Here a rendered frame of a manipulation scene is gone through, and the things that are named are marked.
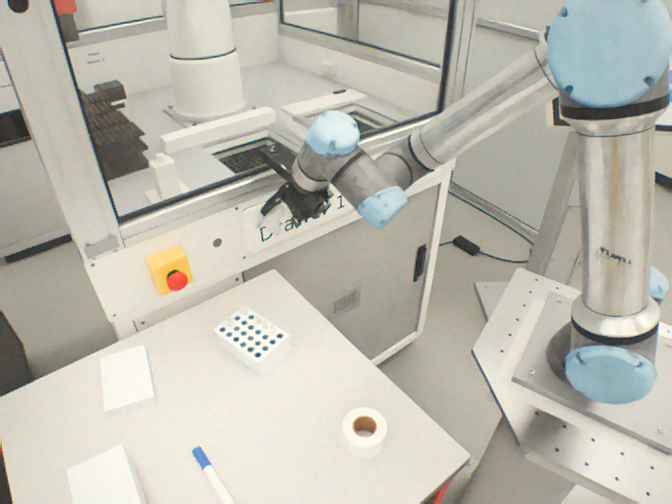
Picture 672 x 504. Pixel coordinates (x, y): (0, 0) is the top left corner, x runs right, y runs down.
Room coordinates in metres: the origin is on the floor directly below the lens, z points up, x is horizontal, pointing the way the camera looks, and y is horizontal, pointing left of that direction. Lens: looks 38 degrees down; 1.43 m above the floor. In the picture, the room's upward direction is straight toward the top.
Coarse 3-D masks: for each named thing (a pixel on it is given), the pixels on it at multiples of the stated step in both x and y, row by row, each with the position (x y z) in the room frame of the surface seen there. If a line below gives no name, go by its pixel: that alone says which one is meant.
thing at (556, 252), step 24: (576, 168) 1.30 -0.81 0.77; (552, 192) 1.39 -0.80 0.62; (576, 192) 1.29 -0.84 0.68; (552, 216) 1.34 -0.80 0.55; (576, 216) 1.29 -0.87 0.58; (552, 240) 1.30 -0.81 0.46; (576, 240) 1.29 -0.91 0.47; (528, 264) 1.39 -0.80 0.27; (552, 264) 1.29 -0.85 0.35; (576, 264) 1.29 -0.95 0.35; (480, 288) 1.50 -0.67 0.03; (504, 288) 1.50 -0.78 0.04
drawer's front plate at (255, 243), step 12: (336, 192) 0.91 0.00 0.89; (336, 204) 0.91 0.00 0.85; (348, 204) 0.94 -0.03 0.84; (252, 216) 0.78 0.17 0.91; (288, 216) 0.83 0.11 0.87; (324, 216) 0.89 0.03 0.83; (336, 216) 0.91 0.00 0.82; (252, 228) 0.77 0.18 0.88; (264, 228) 0.79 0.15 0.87; (288, 228) 0.83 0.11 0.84; (300, 228) 0.85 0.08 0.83; (252, 240) 0.77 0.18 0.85; (276, 240) 0.81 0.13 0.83; (252, 252) 0.77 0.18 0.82
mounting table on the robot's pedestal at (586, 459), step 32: (512, 288) 0.72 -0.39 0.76; (544, 288) 0.72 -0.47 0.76; (512, 320) 0.62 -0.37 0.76; (480, 352) 0.54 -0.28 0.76; (512, 416) 0.40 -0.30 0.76; (544, 416) 0.39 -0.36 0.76; (544, 448) 0.33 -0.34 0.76; (576, 448) 0.33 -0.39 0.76; (608, 448) 0.33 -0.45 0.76; (576, 480) 0.29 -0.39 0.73; (608, 480) 0.27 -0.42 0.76; (640, 480) 0.27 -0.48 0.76
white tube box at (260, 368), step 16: (240, 320) 0.59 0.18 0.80; (224, 336) 0.55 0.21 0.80; (240, 336) 0.55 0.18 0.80; (256, 336) 0.55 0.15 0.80; (272, 336) 0.55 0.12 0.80; (288, 336) 0.55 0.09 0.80; (240, 352) 0.51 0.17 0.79; (256, 352) 0.51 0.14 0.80; (272, 352) 0.51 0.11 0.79; (256, 368) 0.49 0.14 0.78
